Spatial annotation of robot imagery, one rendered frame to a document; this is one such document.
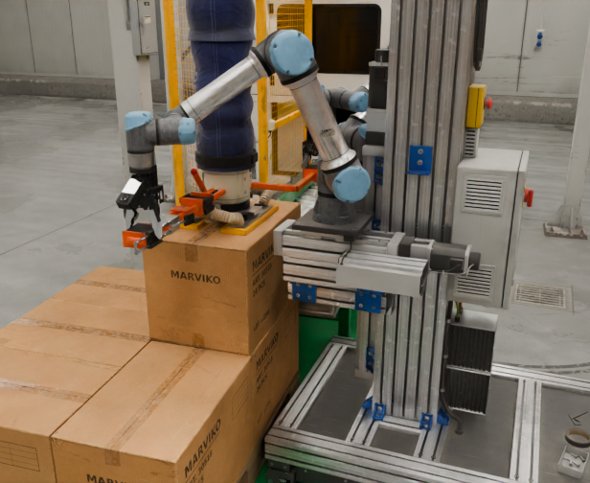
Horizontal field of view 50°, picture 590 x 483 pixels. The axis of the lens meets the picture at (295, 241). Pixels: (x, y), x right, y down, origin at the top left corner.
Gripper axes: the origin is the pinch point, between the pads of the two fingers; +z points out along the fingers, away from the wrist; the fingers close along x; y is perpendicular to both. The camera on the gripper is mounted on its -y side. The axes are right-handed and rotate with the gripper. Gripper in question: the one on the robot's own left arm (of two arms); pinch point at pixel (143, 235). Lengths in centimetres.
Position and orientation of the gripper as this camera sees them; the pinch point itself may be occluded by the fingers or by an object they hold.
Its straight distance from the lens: 192.4
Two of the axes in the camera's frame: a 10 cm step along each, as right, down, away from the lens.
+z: 0.0, 9.4, 3.3
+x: -9.5, -1.1, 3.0
